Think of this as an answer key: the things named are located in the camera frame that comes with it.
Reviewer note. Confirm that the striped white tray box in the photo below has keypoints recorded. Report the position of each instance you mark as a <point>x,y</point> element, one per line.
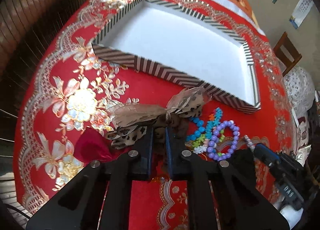
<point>182,46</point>

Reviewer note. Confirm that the white floral pillow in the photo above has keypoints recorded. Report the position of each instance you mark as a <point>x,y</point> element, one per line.
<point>300,90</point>

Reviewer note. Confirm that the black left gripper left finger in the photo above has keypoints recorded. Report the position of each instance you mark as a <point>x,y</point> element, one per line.
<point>98,197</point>

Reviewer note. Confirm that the dark red velvet bow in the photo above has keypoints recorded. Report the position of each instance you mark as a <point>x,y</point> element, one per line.
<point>91,145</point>

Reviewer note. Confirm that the wooden chair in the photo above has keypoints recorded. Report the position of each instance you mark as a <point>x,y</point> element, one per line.
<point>286,53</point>

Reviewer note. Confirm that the red floral bedspread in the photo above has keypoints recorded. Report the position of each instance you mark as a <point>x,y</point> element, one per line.
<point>71,90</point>

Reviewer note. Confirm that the wall calendar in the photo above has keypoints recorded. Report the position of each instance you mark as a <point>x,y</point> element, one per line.
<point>300,12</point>

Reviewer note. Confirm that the wooden slatted headboard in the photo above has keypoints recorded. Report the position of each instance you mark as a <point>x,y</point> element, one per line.
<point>27,29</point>

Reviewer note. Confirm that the leopard print bow scrunchie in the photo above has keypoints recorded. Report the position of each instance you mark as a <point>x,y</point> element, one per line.
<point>130,120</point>

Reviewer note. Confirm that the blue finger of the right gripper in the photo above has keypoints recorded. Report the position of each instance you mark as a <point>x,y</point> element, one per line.
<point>266,155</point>

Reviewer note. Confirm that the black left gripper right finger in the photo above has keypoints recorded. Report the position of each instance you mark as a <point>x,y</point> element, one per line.
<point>219,197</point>

